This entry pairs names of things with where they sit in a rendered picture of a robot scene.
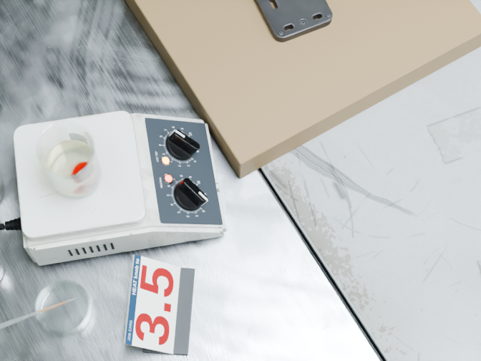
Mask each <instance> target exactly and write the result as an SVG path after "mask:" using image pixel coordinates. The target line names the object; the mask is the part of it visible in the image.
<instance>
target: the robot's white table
mask: <svg viewBox="0 0 481 361"><path fill-rule="evenodd" d="M259 171H260V172H261V173H262V175H263V177H264V178H265V179H266V181H267V183H268V184H269V186H270V187H271V189H272V191H273V192H274V193H275V195H276V197H277V198H278V200H279V201H280V202H281V204H282V206H283V207H284V209H285V210H286V212H287V214H288V215H289V216H290V218H291V220H292V221H293V223H294V224H295V226H296V228H297V229H298V230H299V232H300V233H301V235H302V236H303V238H304V240H305V241H306V243H307V244H308V246H309V247H310V249H311V250H312V252H313V253H314V255H315V257H316V258H317V259H318V261H319V263H320V264H321V266H322V267H323V269H324V271H325V272H326V273H327V275H328V276H329V278H330V280H331V281H332V283H333V284H334V286H335V287H336V289H337V290H338V292H339V293H340V295H341V297H342V298H343V300H344V301H345V302H346V304H347V306H348V307H349V309H350V310H351V312H352V314H353V315H354V316H355V318H356V320H357V321H358V323H359V324H360V326H361V328H362V329H363V330H364V332H365V333H366V335H367V337H368V338H369V339H370V341H371V343H372V344H373V346H374V347H375V349H376V350H377V352H378V353H379V355H380V357H381V358H382V359H383V361H481V47H479V48H477V49H475V50H473V51H471V52H470V53H468V54H466V55H465V56H463V57H460V58H459V59H457V60H455V61H453V62H451V63H450V64H448V65H446V66H444V67H443V68H441V69H439V70H437V71H435V72H433V73H431V74H429V75H428V76H426V77H424V78H422V79H421V80H419V81H417V82H415V83H414V84H412V85H410V86H408V87H406V88H404V89H403V90H400V91H399V92H397V93H395V94H393V95H392V96H390V97H388V98H386V99H385V100H382V101H381V102H378V103H377V104H375V105H373V106H371V107H370V108H368V109H366V110H364V111H363V112H360V113H359V114H357V115H355V116H353V117H351V118H349V119H348V120H346V121H344V122H342V123H341V124H339V125H337V126H335V127H333V128H332V129H330V130H328V131H326V132H324V133H322V134H320V135H319V136H317V137H315V138H313V139H312V140H310V141H308V142H306V143H304V144H303V145H300V146H298V147H297V148H295V149H293V150H292V151H290V152H288V153H286V154H284V155H282V156H281V157H279V158H277V159H275V160H273V161H271V162H270V163H268V164H266V165H264V166H263V167H261V168H259Z"/></svg>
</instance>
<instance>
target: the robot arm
mask: <svg viewBox="0 0 481 361"><path fill-rule="evenodd" d="M254 1H255V3H256V5H257V6H258V8H259V10H260V12H261V14H262V16H263V18H264V20H265V22H266V24H267V26H268V28H269V29H270V31H271V33H272V35H273V38H274V39H275V40H276V41H277V42H287V41H289V40H292V39H295V38H297V37H300V36H303V35H305V34H308V33H310V32H313V31H316V30H318V29H321V28H324V27H327V26H328V25H330V23H331V20H332V16H333V14H332V11H331V9H330V7H329V5H328V4H327V2H326V0H254ZM270 2H273V4H274V6H275V9H274V8H273V7H272V5H271V3H270ZM315 19H316V20H315ZM288 29H290V30H288ZM286 30H288V31H286Z"/></svg>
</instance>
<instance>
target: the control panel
mask: <svg viewBox="0 0 481 361"><path fill-rule="evenodd" d="M145 127H146V131H147V141H148V145H149V151H150V160H151V165H152V174H153V178H154V184H155V192H156V198H157V207H158V211H159V217H160V223H171V224H199V225H223V220H222V216H221V212H220V204H219V200H218V192H217V188H216V184H215V176H214V172H213V164H212V160H211V156H210V148H209V144H208V136H207V132H206V127H205V123H200V122H186V121H178V120H164V119H156V118H148V117H145ZM173 130H180V131H181V132H183V133H185V134H186V135H187V136H189V137H190V138H192V139H193V140H194V141H196V142H197V143H199V145H200V149H199V150H198V151H197V152H195V153H194V154H193V155H192V157H191V158H189V159H187V160H178V159H176V158H174V157H172V156H171V154H170V153H169V152H168V150H167V147H166V140H167V137H168V136H169V134H170V133H171V132H172V131H173ZM164 157H167V158H168V159H169V163H168V164H164V163H163V161H162V158H164ZM166 175H170V176H171V177H172V181H171V182H167V181H166V180H165V176H166ZM185 178H189V179H190V180H191V181H192V182H193V183H194V184H195V185H197V186H198V187H199V189H200V190H201V191H202V192H204V194H205V195H206V196H207V197H208V202H206V203H205V204H204V205H202V206H200V207H199V208H198V209H196V210H194V211H187V210H185V209H183V208H181V207H180V206H179V205H178V203H177V202H176V200H175V197H174V190H175V187H176V185H177V184H179V183H180V182H181V181H182V180H183V179H185Z"/></svg>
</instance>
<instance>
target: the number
mask: <svg viewBox="0 0 481 361"><path fill-rule="evenodd" d="M175 273H176V268H172V267H170V266H166V265H162V264H158V263H155V262H152V261H148V260H144V259H141V262H140V275H139V283H138V290H137V303H136V310H135V323H134V331H133V338H132V342H133V343H137V344H141V345H147V346H151V347H156V348H160V349H164V350H169V345H170V329H171V321H172V313H173V297H174V289H175Z"/></svg>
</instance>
